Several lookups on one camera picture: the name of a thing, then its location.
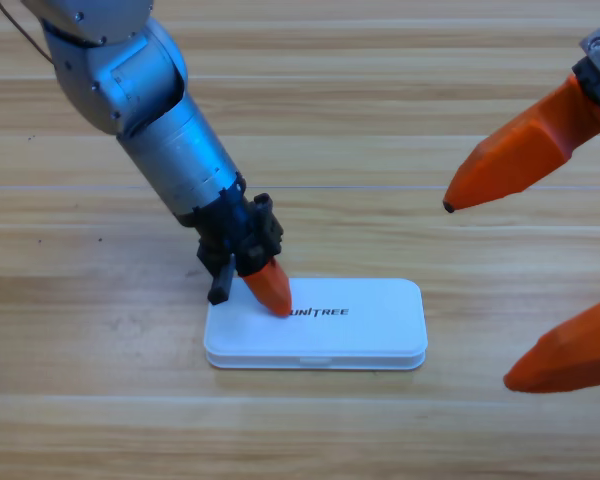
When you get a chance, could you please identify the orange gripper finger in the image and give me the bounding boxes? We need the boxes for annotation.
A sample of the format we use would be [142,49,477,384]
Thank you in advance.
[502,292,600,395]

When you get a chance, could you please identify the white Unitree pencil case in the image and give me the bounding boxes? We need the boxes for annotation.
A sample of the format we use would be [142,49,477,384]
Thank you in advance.
[203,277,429,372]

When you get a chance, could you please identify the brown cable on arm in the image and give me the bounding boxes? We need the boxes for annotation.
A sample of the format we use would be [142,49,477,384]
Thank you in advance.
[0,0,56,66]

